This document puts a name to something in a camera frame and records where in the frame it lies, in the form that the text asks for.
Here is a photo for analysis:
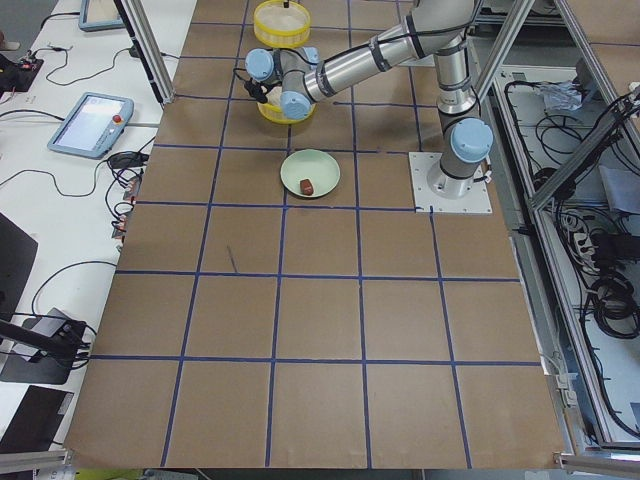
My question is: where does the black camera stand base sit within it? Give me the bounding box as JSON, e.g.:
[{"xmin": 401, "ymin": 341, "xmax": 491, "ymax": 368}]
[{"xmin": 1, "ymin": 309, "xmax": 88, "ymax": 385}]

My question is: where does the brown rectangular bun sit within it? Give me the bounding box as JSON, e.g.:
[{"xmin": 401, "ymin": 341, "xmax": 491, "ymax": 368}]
[{"xmin": 299, "ymin": 178, "xmax": 314, "ymax": 196}]

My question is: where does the aluminium frame post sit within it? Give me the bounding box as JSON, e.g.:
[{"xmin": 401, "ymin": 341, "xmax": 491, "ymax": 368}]
[{"xmin": 114, "ymin": 0, "xmax": 175, "ymax": 106}]

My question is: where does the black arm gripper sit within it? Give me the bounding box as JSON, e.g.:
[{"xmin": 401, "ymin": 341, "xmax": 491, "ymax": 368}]
[{"xmin": 243, "ymin": 79, "xmax": 273, "ymax": 103}]

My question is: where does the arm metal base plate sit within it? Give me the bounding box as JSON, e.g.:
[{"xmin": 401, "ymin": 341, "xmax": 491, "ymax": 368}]
[{"xmin": 408, "ymin": 152, "xmax": 493, "ymax": 215}]

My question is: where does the grey teach pendant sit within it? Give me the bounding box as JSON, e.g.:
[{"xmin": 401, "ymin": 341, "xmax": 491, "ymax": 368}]
[
  {"xmin": 78, "ymin": 0, "xmax": 124, "ymax": 32},
  {"xmin": 47, "ymin": 92, "xmax": 134, "ymax": 159}
]

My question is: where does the black cable bundle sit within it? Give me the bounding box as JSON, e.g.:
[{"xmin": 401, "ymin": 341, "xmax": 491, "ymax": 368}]
[{"xmin": 574, "ymin": 274, "xmax": 640, "ymax": 341}]

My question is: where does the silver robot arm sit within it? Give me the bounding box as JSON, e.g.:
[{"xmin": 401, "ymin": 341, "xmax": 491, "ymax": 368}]
[{"xmin": 244, "ymin": 0, "xmax": 494, "ymax": 200}]

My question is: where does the yellow steamer basket with cloth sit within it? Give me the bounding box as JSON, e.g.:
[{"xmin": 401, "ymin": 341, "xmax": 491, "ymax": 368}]
[{"xmin": 257, "ymin": 87, "xmax": 315, "ymax": 125}]

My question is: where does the light green plate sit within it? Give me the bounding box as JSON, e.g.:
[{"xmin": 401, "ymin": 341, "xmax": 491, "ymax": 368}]
[{"xmin": 280, "ymin": 149, "xmax": 341, "ymax": 198}]

